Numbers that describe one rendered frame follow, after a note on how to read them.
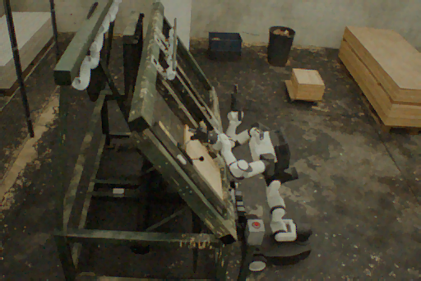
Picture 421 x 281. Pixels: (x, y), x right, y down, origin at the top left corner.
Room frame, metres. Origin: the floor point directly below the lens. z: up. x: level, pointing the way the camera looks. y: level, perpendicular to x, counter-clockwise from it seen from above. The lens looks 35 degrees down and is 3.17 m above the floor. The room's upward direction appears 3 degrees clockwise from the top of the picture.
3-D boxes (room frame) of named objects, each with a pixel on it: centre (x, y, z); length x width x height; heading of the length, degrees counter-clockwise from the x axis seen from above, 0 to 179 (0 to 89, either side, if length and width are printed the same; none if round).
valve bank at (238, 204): (2.36, -0.54, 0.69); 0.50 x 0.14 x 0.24; 1
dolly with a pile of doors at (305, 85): (5.49, -2.01, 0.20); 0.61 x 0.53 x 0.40; 179
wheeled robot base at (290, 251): (2.42, -1.04, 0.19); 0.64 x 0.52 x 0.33; 91
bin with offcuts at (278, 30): (6.79, -1.85, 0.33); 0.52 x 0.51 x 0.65; 179
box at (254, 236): (1.93, -0.62, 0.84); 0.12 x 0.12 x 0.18; 1
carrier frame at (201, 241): (2.95, 0.25, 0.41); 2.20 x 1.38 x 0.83; 1
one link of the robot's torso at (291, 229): (2.42, -1.07, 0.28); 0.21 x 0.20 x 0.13; 91
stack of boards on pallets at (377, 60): (5.76, -3.62, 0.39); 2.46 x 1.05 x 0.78; 179
